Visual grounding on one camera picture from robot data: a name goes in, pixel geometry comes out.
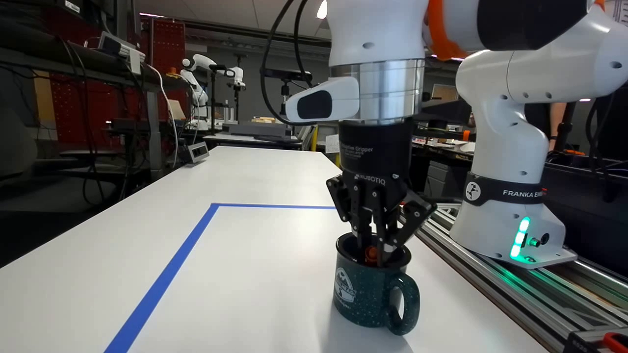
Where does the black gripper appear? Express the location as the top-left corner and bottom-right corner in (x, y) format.
(324, 119), (440, 249)

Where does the dark green speckled mug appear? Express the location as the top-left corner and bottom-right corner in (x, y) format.
(332, 231), (422, 337)

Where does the small grey box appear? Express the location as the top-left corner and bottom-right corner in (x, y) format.
(187, 139), (212, 164)

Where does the blue tape line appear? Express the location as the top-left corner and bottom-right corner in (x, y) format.
(104, 202), (338, 353)

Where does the white power adapter box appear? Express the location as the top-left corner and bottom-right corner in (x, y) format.
(96, 31), (147, 74)

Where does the red cabinet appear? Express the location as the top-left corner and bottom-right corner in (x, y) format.
(38, 11), (189, 155)

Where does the black camera on stand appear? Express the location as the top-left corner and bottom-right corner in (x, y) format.
(261, 64), (316, 133)

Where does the aluminium rail frame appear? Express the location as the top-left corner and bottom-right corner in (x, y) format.
(414, 202), (628, 353)

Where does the black corrugated cable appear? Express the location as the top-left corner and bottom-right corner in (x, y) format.
(259, 0), (312, 125)

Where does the orange cable strap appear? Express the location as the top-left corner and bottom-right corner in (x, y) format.
(424, 0), (469, 62)

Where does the black orange clamp handle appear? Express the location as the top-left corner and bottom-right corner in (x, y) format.
(567, 325), (628, 353)

